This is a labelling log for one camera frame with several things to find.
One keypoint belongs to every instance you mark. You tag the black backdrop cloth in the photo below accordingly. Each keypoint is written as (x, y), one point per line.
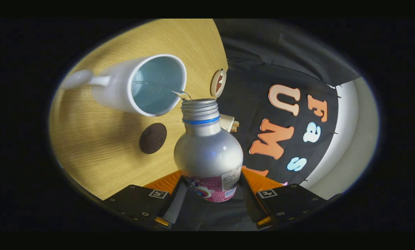
(256, 62)

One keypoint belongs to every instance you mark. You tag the wooden table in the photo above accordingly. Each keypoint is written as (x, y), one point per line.
(103, 152)

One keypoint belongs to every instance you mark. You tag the clear juice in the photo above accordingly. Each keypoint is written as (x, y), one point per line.
(179, 93)

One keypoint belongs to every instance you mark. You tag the silver juice bottle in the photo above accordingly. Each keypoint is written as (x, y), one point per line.
(207, 152)

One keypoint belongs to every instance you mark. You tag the white cup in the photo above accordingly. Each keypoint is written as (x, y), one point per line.
(118, 92)

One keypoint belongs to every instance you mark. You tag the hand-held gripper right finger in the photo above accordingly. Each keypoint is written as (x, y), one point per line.
(250, 205)

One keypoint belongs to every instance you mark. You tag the white plate with red food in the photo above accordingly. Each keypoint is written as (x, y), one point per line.
(218, 82)

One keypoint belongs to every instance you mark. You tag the white toaster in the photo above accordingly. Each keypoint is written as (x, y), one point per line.
(226, 122)

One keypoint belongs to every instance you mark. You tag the dark brown round coaster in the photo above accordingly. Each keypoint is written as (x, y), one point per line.
(153, 138)

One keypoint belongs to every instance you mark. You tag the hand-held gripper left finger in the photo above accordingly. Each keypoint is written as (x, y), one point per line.
(134, 203)

